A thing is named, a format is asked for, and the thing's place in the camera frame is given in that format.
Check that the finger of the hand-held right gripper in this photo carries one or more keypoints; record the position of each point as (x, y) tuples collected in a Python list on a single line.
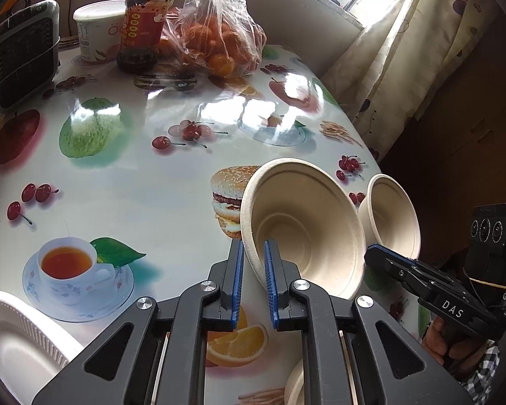
[(394, 272), (398, 254)]

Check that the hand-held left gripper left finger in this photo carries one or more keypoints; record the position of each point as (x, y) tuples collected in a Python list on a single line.
[(236, 278)]

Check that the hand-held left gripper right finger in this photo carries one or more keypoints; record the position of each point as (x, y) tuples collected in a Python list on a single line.
[(270, 282)]

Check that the small beige paper bowl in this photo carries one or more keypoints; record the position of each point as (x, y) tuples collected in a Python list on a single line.
[(388, 215)]

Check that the wide beige paper bowl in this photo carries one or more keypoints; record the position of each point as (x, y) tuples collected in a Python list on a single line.
[(303, 228)]

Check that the large ribbed white paper plate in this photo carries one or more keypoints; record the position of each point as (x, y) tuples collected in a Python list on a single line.
[(21, 341)]

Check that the person's right forearm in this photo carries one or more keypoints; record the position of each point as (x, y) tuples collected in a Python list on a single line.
[(485, 371)]

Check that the person's right hand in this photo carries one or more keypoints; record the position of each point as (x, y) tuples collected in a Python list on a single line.
[(436, 339)]

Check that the food print tablecloth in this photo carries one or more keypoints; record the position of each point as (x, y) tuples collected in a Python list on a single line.
[(143, 185)]

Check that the dotted cream curtain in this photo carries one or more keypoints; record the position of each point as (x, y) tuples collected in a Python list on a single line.
[(413, 59)]

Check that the clear bag of oranges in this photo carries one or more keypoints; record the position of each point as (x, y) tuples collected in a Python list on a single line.
[(219, 38)]

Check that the glass jar with red label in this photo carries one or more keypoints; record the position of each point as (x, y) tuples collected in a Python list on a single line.
[(145, 21)]

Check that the white plastic tub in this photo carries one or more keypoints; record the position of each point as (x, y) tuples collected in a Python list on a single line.
[(99, 29)]

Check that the grey desk heater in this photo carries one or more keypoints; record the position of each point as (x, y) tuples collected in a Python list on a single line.
[(21, 55)]

